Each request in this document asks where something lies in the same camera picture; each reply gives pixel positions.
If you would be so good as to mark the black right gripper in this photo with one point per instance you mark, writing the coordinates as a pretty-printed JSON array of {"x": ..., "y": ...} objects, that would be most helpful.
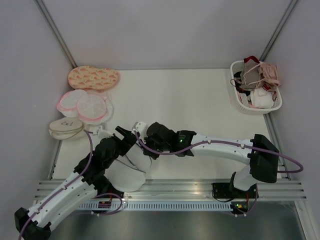
[{"x": 154, "y": 155}]

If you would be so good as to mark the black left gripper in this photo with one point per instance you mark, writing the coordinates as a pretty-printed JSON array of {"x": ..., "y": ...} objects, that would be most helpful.
[{"x": 129, "y": 140}]

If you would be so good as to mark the blue-trimmed mesh laundry bag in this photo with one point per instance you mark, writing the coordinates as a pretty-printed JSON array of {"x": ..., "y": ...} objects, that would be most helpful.
[{"x": 128, "y": 173}]

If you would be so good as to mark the pink bra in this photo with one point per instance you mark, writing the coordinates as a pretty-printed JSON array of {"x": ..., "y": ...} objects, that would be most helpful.
[{"x": 268, "y": 75}]

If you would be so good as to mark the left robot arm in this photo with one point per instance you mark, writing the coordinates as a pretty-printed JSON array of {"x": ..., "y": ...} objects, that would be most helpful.
[{"x": 85, "y": 182}]

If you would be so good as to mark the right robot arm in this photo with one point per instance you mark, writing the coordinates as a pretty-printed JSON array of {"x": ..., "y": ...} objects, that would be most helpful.
[{"x": 259, "y": 155}]

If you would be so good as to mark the pink-trimmed mesh laundry bag front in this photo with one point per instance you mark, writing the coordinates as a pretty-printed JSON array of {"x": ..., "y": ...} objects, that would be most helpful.
[{"x": 91, "y": 107}]

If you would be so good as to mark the pink-trimmed mesh laundry bag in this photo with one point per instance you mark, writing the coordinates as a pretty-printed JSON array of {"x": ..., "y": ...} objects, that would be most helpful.
[
  {"x": 91, "y": 107},
  {"x": 67, "y": 105}
]

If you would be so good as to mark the beige bra pouch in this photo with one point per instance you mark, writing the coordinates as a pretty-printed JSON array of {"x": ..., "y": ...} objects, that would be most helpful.
[{"x": 67, "y": 128}]

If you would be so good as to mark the pink-trimmed mesh laundry bag back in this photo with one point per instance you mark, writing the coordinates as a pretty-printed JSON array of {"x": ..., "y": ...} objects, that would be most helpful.
[{"x": 67, "y": 105}]

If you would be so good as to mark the carrot print bra case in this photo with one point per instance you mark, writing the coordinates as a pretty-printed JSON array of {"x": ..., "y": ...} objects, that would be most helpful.
[{"x": 89, "y": 77}]

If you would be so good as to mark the taupe bra in basket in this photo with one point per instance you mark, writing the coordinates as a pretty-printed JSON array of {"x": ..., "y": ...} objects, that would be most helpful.
[{"x": 250, "y": 75}]

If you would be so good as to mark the white bra in basket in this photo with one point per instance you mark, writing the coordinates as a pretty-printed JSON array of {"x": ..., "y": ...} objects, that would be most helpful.
[{"x": 262, "y": 99}]

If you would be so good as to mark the red bra in basket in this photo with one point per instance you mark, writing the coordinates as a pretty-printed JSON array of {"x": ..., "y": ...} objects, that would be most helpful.
[{"x": 237, "y": 81}]

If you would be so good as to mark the white plastic basket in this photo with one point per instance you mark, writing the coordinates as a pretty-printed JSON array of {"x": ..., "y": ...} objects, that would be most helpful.
[{"x": 243, "y": 102}]

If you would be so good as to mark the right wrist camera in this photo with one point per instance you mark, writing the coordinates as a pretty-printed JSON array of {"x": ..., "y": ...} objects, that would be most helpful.
[{"x": 140, "y": 128}]

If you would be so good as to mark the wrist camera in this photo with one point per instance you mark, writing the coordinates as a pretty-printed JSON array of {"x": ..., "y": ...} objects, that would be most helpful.
[
  {"x": 100, "y": 132},
  {"x": 140, "y": 128}
]

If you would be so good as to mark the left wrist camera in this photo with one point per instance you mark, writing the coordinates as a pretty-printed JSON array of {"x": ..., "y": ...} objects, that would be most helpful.
[{"x": 100, "y": 132}]

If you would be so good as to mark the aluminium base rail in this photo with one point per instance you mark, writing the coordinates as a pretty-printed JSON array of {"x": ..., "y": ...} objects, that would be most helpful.
[{"x": 201, "y": 189}]

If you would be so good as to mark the white slotted cable duct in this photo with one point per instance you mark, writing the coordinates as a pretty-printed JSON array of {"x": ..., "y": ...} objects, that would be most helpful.
[{"x": 95, "y": 205}]

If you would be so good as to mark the left aluminium frame post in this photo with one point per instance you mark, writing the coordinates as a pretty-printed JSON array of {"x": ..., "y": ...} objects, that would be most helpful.
[{"x": 43, "y": 9}]

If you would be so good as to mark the aluminium frame post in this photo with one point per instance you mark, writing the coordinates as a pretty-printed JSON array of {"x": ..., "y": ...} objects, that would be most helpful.
[
  {"x": 279, "y": 28},
  {"x": 43, "y": 9}
]

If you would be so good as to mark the right aluminium frame post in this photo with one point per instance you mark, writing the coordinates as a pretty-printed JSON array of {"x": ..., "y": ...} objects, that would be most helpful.
[{"x": 279, "y": 28}]

